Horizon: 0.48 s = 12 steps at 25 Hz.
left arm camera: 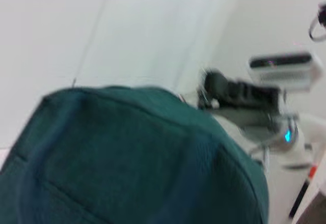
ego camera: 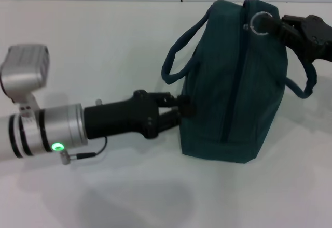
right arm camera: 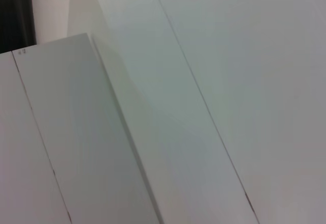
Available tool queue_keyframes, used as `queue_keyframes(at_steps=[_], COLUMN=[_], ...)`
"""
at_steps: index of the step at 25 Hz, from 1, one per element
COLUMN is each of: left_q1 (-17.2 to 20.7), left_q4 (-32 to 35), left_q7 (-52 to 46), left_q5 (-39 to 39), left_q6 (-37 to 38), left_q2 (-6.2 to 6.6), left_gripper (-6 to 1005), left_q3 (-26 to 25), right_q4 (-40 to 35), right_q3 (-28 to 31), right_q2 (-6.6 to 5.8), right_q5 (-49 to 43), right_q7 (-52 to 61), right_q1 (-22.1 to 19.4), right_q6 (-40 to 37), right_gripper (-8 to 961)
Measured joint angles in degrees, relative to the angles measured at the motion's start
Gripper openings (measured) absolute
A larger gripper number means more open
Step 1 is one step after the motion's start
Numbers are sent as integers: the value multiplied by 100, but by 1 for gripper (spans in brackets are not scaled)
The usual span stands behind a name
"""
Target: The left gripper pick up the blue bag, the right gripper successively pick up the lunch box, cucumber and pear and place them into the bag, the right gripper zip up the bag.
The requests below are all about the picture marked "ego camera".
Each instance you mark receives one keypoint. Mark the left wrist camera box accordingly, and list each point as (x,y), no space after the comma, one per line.
(26,62)

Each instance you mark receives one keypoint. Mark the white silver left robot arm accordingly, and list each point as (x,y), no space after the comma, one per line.
(64,127)

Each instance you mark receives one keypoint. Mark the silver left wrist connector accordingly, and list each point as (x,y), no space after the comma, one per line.
(66,158)

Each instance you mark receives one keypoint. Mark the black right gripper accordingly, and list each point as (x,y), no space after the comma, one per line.
(319,41)

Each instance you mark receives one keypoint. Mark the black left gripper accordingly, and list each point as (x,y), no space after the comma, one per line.
(119,119)

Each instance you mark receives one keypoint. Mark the dark teal insulated lunch bag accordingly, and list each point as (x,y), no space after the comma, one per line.
(220,96)

